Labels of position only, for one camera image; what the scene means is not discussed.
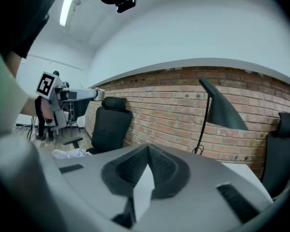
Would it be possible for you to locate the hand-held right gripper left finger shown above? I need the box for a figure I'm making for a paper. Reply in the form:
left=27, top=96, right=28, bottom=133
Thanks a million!
left=38, top=144, right=150, bottom=232

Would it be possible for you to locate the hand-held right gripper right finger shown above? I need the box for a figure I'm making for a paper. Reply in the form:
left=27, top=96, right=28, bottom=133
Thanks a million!
left=135, top=144, right=274, bottom=232

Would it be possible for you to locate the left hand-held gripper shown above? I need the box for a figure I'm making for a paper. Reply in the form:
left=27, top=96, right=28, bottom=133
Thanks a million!
left=35, top=71, right=105, bottom=132

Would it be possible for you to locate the person's left forearm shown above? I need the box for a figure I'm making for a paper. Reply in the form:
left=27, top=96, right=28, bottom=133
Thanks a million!
left=20, top=90, right=44, bottom=117

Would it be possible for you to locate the person's left hand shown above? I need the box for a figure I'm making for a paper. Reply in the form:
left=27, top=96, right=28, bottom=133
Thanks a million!
left=41, top=98, right=55, bottom=120

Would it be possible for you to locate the white checked cloth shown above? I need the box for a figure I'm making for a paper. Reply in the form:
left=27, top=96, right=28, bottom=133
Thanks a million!
left=52, top=148, right=93, bottom=159

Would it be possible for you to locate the black office chair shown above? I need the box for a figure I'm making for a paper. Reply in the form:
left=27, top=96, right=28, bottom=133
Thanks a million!
left=62, top=97, right=134, bottom=155
left=260, top=112, right=290, bottom=199

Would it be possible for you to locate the white square table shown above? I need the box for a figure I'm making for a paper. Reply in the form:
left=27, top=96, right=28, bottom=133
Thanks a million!
left=132, top=162, right=265, bottom=223

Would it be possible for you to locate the long ceiling light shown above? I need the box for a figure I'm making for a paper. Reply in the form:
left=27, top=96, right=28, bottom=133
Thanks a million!
left=59, top=0, right=78, bottom=27

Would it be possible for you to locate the black desk lamp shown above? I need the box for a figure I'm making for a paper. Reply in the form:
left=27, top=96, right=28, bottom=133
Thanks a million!
left=192, top=77, right=249, bottom=154

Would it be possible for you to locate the person's black shirt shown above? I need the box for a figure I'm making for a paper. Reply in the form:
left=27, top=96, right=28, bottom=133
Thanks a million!
left=0, top=0, right=63, bottom=59

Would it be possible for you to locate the black head-mounted camera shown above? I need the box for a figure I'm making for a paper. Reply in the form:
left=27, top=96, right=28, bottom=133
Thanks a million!
left=99, top=0, right=137, bottom=14

